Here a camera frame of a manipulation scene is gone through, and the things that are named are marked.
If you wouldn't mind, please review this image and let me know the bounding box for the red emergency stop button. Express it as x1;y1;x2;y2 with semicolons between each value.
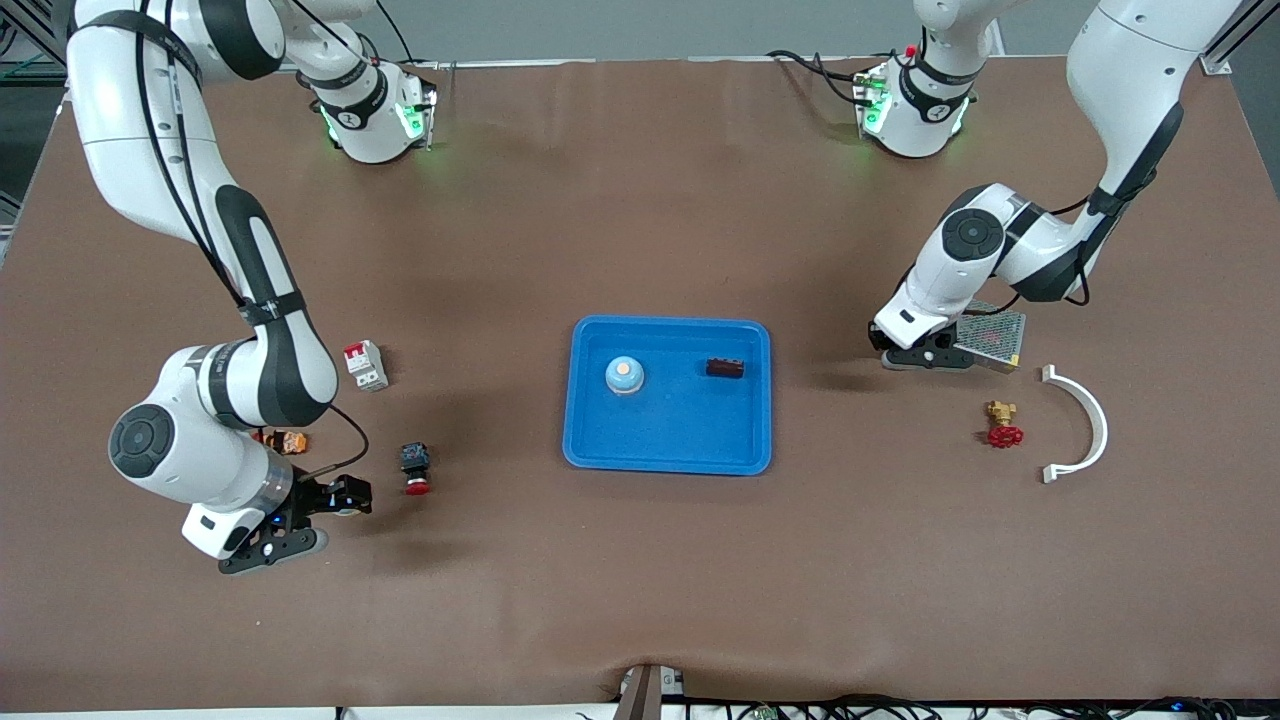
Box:
400;442;434;497

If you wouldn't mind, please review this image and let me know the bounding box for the metal mesh power supply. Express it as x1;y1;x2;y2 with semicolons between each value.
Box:
955;300;1028;374

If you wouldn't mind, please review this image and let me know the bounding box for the white red circuit breaker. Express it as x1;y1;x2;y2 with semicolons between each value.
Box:
343;340;390;393

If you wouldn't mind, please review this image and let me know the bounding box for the blue plastic tray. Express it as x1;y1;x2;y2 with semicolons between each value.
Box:
562;316;773;477

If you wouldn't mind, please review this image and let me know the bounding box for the brown table cover sheet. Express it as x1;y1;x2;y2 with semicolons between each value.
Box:
0;55;1280;713

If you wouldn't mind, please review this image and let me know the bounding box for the brass valve red handle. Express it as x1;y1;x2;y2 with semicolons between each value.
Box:
983;400;1025;450

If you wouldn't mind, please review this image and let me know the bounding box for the white curved plastic bracket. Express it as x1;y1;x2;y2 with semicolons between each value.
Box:
1040;364;1109;485

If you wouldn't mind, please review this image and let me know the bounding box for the black left arm base cable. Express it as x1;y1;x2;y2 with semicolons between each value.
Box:
766;48;876;106

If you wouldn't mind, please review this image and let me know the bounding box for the black arm base cable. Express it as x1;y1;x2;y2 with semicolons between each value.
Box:
375;0;441;71
766;48;876;106

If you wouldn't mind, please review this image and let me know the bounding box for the grey metal table bracket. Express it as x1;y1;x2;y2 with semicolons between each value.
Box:
612;663;689;720

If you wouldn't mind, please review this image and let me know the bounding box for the aluminium frame post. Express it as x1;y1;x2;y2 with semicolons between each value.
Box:
1200;0;1280;77
0;0;76;101

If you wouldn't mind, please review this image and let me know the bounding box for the black right arm base cable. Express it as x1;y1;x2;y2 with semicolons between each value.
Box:
375;0;441;71

